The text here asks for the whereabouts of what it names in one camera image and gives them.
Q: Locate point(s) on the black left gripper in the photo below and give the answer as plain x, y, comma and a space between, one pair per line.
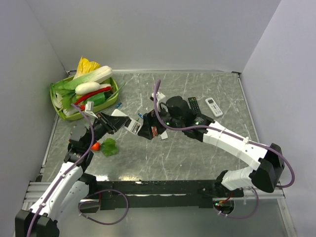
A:
111, 123

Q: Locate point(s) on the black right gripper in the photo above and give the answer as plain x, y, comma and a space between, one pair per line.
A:
150, 119

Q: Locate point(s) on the red white remote control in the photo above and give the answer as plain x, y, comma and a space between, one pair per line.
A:
131, 125

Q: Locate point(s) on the white battery cover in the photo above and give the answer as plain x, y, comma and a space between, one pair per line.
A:
164, 135

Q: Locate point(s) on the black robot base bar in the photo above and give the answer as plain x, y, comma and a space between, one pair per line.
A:
153, 194

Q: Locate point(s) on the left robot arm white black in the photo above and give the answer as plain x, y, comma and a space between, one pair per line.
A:
71, 184

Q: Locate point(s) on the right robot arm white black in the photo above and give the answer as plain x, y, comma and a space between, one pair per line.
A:
265, 165

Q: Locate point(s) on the pile of colourful batteries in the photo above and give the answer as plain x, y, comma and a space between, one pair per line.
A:
154, 131

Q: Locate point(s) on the black TV remote control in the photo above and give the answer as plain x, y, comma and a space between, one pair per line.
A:
194, 105

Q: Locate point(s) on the white air conditioner remote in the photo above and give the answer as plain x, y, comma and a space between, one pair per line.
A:
217, 112

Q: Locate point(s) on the orange carrot toy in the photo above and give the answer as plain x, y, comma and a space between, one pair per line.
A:
107, 147

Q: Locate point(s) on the red chili pepper toy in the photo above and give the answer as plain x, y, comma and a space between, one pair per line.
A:
97, 97

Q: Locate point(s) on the green plastic basket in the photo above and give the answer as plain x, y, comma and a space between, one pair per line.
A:
72, 114

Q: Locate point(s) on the white radish toy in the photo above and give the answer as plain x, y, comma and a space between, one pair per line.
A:
86, 88

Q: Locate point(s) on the napa cabbage toy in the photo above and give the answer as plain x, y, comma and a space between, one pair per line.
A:
91, 71

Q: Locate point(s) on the green leafy vegetable toy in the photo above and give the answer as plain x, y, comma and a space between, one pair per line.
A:
64, 91

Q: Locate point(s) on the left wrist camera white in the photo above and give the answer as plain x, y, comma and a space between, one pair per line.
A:
88, 109

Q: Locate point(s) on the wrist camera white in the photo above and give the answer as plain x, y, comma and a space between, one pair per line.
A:
88, 109
159, 96

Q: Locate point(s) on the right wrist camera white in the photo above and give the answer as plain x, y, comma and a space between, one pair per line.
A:
159, 96

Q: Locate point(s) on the aluminium frame rail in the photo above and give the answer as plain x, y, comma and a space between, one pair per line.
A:
86, 205

